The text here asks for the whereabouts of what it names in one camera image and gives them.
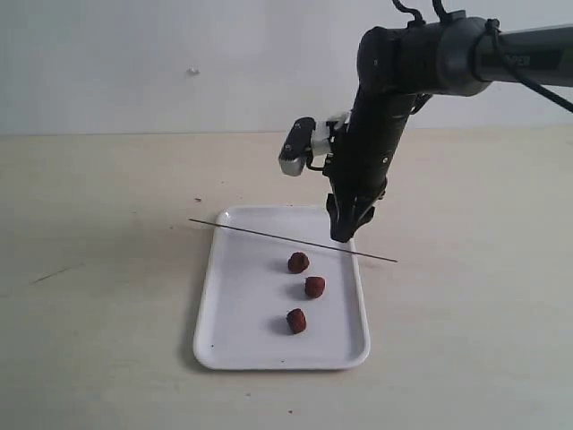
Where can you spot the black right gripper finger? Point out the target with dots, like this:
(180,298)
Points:
(341,216)
(357,215)

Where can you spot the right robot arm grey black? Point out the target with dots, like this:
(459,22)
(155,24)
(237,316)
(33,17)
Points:
(400,69)

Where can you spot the white rectangular plastic tray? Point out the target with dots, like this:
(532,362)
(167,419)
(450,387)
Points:
(248,291)

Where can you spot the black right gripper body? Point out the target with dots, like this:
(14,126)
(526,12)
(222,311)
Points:
(361,155)

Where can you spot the thin metal skewer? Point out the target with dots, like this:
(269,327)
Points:
(292,240)

